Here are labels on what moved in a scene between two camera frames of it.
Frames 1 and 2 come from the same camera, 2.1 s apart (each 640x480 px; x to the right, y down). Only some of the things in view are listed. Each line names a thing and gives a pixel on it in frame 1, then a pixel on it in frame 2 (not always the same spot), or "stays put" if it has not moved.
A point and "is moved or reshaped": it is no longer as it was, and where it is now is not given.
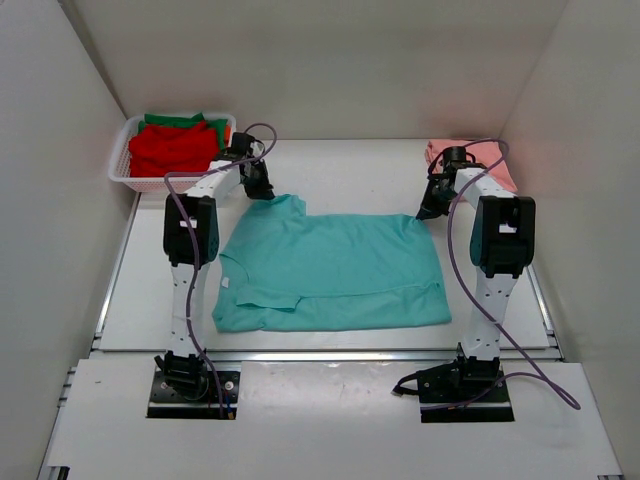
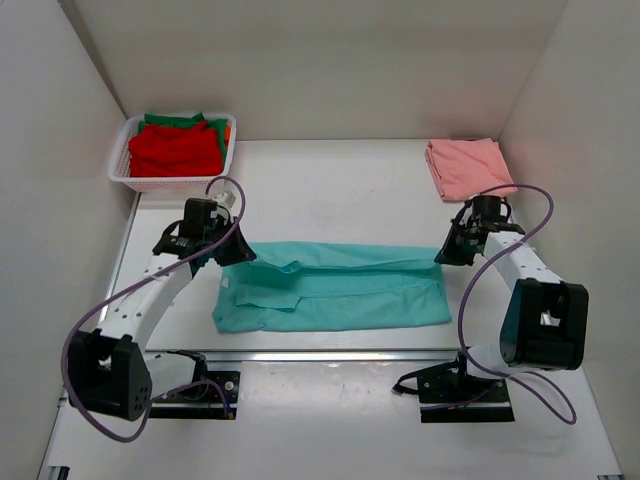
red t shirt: [168, 149] stays put
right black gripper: [427, 208] to [448, 255]
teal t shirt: [282, 268] is moved or reshaped
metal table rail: [324, 355] stays put
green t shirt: [218, 126] stays put
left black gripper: [264, 192] to [241, 251]
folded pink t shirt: [488, 154] stays put
